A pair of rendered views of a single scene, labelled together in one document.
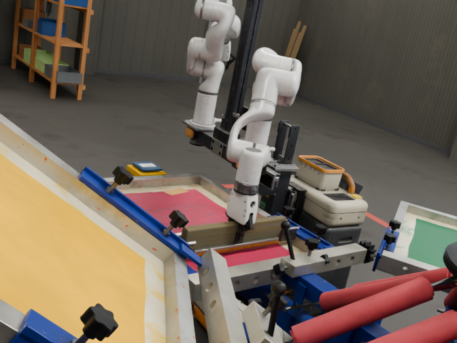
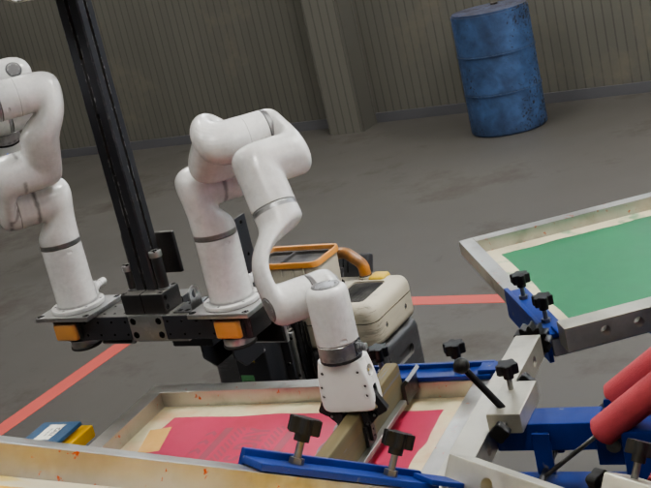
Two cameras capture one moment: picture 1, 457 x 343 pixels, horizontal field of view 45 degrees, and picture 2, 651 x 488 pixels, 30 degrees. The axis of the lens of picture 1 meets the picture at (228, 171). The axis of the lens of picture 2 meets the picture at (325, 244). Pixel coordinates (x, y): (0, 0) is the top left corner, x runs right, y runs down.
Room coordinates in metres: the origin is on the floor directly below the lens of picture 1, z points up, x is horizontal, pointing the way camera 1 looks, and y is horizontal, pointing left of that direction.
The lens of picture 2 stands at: (-0.18, 0.71, 1.95)
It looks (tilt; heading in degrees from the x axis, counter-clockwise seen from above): 16 degrees down; 337
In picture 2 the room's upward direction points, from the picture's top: 13 degrees counter-clockwise
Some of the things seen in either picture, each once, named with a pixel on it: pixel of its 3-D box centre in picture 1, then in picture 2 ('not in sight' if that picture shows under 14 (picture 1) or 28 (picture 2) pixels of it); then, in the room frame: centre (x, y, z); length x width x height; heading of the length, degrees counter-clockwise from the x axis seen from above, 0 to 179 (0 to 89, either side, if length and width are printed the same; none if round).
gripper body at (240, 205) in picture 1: (242, 203); (346, 379); (1.64, -0.06, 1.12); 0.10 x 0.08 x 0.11; 41
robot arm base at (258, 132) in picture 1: (259, 136); (228, 265); (2.22, -0.10, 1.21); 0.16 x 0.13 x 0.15; 125
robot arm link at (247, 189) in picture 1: (247, 186); (343, 347); (1.64, -0.07, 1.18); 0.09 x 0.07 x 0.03; 41
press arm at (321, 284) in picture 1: (313, 287); (549, 428); (1.38, -0.29, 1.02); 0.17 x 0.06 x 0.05; 41
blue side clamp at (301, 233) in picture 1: (299, 239); (422, 383); (1.81, -0.29, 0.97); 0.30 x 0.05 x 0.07; 41
